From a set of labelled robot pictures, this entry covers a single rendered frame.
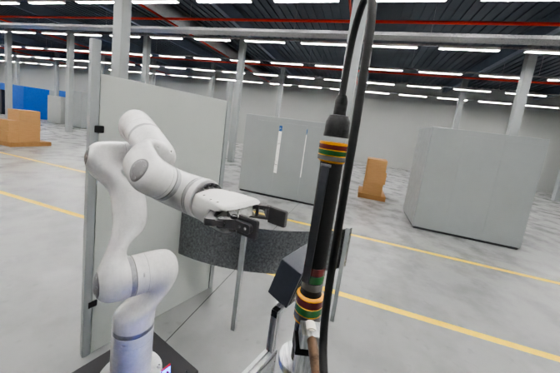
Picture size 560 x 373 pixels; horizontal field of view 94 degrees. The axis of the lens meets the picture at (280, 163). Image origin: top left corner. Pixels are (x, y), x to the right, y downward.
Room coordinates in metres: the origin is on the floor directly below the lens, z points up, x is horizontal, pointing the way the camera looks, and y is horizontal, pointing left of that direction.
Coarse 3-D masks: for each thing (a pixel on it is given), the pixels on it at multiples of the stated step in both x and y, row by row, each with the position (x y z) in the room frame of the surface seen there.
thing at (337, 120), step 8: (344, 96) 0.38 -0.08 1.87; (336, 104) 0.38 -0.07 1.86; (344, 104) 0.38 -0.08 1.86; (336, 112) 0.38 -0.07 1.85; (344, 112) 0.38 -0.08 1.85; (328, 120) 0.38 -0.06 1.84; (336, 120) 0.37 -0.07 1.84; (344, 120) 0.37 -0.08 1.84; (328, 128) 0.37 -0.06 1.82; (336, 128) 0.37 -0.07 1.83; (344, 128) 0.37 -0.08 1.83; (328, 136) 0.37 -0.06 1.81; (336, 136) 0.37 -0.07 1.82; (344, 136) 0.37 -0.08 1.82; (296, 328) 0.38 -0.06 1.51
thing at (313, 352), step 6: (312, 336) 0.33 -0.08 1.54; (312, 342) 0.32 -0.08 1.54; (312, 348) 0.31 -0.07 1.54; (312, 354) 0.30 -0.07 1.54; (318, 354) 0.30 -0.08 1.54; (312, 360) 0.29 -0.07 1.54; (318, 360) 0.29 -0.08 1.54; (312, 366) 0.29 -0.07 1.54; (318, 366) 0.28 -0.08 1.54; (312, 372) 0.28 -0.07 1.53; (318, 372) 0.28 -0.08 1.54
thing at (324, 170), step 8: (328, 168) 0.37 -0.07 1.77; (320, 176) 0.37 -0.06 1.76; (320, 184) 0.37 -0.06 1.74; (320, 192) 0.37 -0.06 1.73; (320, 200) 0.37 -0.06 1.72; (320, 208) 0.36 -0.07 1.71; (312, 216) 0.37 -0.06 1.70; (320, 216) 0.36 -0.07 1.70; (312, 224) 0.37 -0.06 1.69; (312, 232) 0.37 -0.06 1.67; (312, 240) 0.36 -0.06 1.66; (312, 248) 0.36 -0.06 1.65; (312, 256) 0.36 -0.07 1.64; (304, 264) 0.37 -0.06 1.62; (304, 272) 0.36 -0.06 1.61; (304, 280) 0.36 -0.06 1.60
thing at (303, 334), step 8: (304, 328) 0.34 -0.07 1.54; (296, 336) 0.35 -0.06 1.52; (304, 336) 0.33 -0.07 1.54; (288, 344) 0.41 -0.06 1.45; (296, 344) 0.34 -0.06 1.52; (304, 344) 0.33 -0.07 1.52; (280, 352) 0.39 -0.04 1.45; (288, 352) 0.39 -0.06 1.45; (296, 352) 0.33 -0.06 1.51; (304, 352) 0.34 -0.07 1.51; (280, 360) 0.38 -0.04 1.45; (288, 360) 0.38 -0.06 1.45; (296, 360) 0.35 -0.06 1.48; (304, 360) 0.35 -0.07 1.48; (280, 368) 0.37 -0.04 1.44; (288, 368) 0.36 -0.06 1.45; (296, 368) 0.35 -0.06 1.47; (304, 368) 0.35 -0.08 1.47
